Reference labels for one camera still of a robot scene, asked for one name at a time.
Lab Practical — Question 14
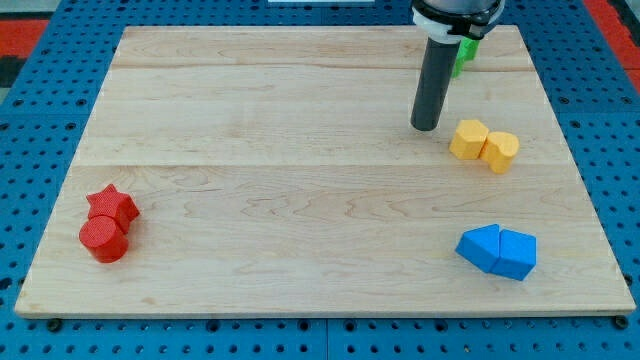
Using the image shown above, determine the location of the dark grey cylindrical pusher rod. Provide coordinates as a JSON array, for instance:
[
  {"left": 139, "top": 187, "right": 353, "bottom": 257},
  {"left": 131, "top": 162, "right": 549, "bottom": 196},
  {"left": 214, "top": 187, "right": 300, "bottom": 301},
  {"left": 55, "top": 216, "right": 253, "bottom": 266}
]
[{"left": 411, "top": 38, "right": 460, "bottom": 131}]

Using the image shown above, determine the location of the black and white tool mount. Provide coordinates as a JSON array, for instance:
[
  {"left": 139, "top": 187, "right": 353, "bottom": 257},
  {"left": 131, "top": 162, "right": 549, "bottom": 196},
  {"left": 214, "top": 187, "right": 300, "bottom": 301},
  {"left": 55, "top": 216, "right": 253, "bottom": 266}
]
[{"left": 411, "top": 0, "right": 506, "bottom": 44}]

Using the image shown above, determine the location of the yellow hexagon block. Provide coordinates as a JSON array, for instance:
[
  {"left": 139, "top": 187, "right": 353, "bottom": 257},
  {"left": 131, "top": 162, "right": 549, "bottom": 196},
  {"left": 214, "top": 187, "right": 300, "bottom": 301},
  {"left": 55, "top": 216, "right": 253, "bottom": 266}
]
[{"left": 449, "top": 119, "right": 489, "bottom": 160}]

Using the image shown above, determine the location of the yellow heart block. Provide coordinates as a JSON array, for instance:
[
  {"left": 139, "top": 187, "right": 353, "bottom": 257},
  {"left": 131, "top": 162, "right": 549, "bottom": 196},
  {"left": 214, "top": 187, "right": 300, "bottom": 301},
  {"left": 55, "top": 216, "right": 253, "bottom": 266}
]
[{"left": 479, "top": 131, "right": 520, "bottom": 174}]

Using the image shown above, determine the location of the green block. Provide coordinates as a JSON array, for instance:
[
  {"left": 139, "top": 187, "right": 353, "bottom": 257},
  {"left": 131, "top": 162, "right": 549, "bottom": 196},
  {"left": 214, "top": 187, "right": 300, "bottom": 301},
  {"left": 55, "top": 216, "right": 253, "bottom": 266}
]
[{"left": 451, "top": 38, "right": 480, "bottom": 78}]

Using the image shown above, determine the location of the blue left pentagon block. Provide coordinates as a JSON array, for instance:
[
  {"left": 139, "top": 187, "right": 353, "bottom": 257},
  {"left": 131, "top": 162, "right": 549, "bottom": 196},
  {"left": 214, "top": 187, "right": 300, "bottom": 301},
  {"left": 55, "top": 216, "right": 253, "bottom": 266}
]
[{"left": 455, "top": 224, "right": 500, "bottom": 273}]

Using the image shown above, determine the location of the blue pentagon block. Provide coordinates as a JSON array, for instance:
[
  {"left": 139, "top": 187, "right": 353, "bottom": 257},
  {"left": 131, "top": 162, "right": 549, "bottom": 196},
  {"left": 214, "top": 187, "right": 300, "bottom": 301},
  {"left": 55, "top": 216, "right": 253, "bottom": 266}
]
[
  {"left": 455, "top": 224, "right": 500, "bottom": 273},
  {"left": 490, "top": 229, "right": 537, "bottom": 281}
]

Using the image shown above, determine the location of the blue right pentagon block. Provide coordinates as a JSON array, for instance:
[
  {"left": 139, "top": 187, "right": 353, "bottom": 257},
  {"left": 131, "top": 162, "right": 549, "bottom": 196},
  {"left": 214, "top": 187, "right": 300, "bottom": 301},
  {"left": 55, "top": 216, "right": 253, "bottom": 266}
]
[{"left": 490, "top": 229, "right": 537, "bottom": 281}]

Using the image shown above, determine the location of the wooden board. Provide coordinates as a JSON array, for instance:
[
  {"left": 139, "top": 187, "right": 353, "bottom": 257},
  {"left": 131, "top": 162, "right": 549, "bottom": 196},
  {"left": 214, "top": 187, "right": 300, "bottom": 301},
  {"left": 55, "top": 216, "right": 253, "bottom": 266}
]
[{"left": 15, "top": 26, "right": 636, "bottom": 319}]

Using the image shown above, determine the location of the red star block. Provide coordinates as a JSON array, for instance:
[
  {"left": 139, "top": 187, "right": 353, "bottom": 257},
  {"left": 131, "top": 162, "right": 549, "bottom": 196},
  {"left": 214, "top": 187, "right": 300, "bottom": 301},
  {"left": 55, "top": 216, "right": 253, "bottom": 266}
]
[{"left": 86, "top": 184, "right": 140, "bottom": 234}]

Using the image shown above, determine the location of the red cylinder block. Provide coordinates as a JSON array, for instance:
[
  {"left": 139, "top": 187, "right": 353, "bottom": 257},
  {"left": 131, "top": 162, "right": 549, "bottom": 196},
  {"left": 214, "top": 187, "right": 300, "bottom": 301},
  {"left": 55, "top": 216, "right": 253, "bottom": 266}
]
[{"left": 78, "top": 215, "right": 129, "bottom": 263}]

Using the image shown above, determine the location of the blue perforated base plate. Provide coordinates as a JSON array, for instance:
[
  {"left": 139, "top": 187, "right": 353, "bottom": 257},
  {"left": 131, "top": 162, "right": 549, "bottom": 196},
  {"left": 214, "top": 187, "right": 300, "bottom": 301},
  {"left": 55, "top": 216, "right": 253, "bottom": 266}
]
[{"left": 1, "top": 0, "right": 639, "bottom": 359}]

